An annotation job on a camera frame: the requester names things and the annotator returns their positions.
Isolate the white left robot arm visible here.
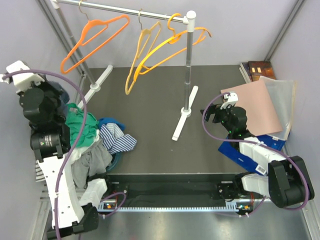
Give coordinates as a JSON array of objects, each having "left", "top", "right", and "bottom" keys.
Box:
[{"left": 0, "top": 60, "right": 114, "bottom": 240}]

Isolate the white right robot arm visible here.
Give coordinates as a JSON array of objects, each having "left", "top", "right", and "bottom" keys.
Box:
[{"left": 200, "top": 104, "right": 315, "bottom": 208}]

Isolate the grey white garment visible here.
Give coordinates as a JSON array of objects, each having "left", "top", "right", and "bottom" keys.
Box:
[{"left": 69, "top": 138, "right": 112, "bottom": 189}]

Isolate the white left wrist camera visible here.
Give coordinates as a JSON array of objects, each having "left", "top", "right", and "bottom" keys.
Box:
[{"left": 0, "top": 60, "right": 45, "bottom": 95}]

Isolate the silver white clothes rack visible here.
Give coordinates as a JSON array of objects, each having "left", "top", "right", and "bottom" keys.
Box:
[{"left": 51, "top": 0, "right": 207, "bottom": 141}]

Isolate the blue white striped shirt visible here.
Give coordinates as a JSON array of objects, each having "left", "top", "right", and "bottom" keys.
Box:
[{"left": 99, "top": 123, "right": 137, "bottom": 155}]

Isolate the blue clipboard folder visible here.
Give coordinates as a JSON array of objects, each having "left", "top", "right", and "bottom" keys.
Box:
[{"left": 218, "top": 135, "right": 285, "bottom": 176}]

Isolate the orange velvet hanger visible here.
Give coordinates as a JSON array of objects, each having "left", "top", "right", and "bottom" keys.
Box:
[{"left": 60, "top": 0, "right": 131, "bottom": 75}]

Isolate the green garment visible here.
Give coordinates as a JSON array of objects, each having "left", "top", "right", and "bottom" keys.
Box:
[{"left": 65, "top": 103, "right": 98, "bottom": 148}]

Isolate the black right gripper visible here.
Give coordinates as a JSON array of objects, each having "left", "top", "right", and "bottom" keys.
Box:
[{"left": 200, "top": 101, "right": 235, "bottom": 134}]

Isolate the translucent plastic folder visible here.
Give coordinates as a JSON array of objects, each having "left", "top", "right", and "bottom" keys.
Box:
[{"left": 259, "top": 76, "right": 297, "bottom": 141}]

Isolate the pink folder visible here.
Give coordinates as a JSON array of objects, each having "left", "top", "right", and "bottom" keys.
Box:
[{"left": 220, "top": 80, "right": 283, "bottom": 136}]

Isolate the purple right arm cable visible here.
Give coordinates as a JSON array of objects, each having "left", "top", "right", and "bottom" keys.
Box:
[{"left": 201, "top": 92, "right": 311, "bottom": 211}]

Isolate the navy blue tank top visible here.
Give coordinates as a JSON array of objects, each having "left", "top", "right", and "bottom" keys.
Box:
[{"left": 49, "top": 81, "right": 70, "bottom": 105}]

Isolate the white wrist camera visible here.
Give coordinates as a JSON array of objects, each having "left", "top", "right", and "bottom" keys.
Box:
[
  {"left": 220, "top": 91, "right": 239, "bottom": 110},
  {"left": 0, "top": 60, "right": 45, "bottom": 95}
]

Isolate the brown book stack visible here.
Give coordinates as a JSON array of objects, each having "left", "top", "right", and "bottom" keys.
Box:
[{"left": 239, "top": 61, "right": 276, "bottom": 83}]

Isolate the black white striped shirt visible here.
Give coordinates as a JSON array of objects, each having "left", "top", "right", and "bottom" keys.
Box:
[{"left": 35, "top": 161, "right": 46, "bottom": 182}]

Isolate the tan yellow velvet hanger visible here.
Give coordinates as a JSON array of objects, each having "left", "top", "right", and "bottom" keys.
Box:
[{"left": 124, "top": 9, "right": 162, "bottom": 96}]

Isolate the yellow orange plastic hanger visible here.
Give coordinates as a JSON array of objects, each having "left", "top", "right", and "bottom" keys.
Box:
[{"left": 136, "top": 13, "right": 213, "bottom": 76}]

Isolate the grey slotted cable duct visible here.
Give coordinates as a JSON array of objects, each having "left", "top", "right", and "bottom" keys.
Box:
[{"left": 95, "top": 201, "right": 238, "bottom": 213}]

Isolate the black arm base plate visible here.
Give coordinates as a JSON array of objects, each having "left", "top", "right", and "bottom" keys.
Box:
[{"left": 105, "top": 173, "right": 250, "bottom": 208}]

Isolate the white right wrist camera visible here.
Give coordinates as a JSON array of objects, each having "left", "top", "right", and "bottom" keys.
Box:
[{"left": 220, "top": 91, "right": 239, "bottom": 110}]

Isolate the blue laundry basin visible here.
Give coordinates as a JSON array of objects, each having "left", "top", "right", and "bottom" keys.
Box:
[{"left": 106, "top": 152, "right": 122, "bottom": 172}]

